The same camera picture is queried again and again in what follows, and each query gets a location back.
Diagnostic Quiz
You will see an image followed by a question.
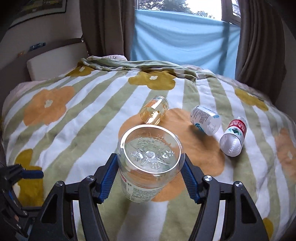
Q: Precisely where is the clear cup green label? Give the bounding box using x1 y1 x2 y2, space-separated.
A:
117 125 185 203

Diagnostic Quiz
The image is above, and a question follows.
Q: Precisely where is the clear cup red label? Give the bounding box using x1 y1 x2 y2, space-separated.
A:
219 116 247 157

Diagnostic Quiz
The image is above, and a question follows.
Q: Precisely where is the clear cup white blue label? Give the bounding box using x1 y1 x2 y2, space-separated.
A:
190 105 222 136

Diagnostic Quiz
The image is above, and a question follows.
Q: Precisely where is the clear cup orange label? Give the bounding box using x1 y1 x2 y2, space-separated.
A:
139 95 169 125

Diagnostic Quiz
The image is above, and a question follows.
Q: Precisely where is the floral striped green blanket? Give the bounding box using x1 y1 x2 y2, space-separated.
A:
1 56 295 240

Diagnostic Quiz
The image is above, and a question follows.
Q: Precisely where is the dark headboard shelf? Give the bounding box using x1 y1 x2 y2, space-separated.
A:
1 38 88 105

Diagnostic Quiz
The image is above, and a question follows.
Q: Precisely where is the white headboard cushion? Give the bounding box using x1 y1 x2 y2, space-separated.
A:
27 42 88 81

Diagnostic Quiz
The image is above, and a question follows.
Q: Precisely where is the blue item on shelf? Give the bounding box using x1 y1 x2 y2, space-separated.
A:
28 42 46 52

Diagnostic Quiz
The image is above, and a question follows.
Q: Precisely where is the right brown curtain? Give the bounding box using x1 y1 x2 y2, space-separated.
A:
235 0 287 103

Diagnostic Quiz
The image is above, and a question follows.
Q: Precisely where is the brown curtain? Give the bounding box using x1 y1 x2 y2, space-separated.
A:
79 0 135 60
235 0 287 103

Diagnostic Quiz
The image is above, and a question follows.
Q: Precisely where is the framed building picture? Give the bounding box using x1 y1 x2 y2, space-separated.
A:
9 0 67 29

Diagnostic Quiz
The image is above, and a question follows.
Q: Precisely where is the left brown curtain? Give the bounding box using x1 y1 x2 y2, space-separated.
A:
79 0 135 60

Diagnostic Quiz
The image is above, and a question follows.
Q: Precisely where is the light blue hanging cloth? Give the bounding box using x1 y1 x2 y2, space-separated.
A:
130 10 240 78

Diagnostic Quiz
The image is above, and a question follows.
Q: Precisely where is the window with frame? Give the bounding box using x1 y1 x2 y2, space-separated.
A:
134 0 241 26

